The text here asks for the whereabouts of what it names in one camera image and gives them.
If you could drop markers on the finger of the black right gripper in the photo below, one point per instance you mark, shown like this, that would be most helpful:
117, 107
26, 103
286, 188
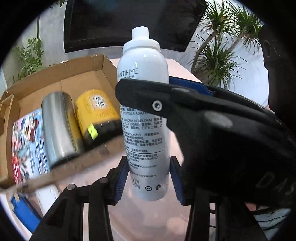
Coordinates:
159, 99
199, 87

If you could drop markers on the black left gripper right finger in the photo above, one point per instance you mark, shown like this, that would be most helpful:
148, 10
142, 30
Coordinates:
234, 221

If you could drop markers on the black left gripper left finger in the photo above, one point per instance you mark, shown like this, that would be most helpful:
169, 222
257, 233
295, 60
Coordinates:
64, 220

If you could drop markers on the blue stapler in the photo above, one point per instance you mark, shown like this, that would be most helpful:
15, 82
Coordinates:
25, 212

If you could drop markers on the white flat box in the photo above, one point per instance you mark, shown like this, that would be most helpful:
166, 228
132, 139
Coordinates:
46, 196

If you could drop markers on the spiky potted palm plant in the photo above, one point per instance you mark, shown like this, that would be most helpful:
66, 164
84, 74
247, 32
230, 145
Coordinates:
227, 24

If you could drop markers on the yellow label jar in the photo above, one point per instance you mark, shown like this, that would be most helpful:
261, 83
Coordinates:
97, 118

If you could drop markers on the brown cardboard box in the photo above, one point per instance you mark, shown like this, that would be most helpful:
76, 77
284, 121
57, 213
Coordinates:
74, 77

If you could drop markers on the silver metal can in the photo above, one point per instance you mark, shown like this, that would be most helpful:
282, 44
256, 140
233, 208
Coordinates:
62, 136

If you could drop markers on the black television screen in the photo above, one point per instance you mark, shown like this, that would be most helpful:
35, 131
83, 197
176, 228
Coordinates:
95, 24

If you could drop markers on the green leafy vine plant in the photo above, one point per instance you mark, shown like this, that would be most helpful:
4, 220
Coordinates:
41, 43

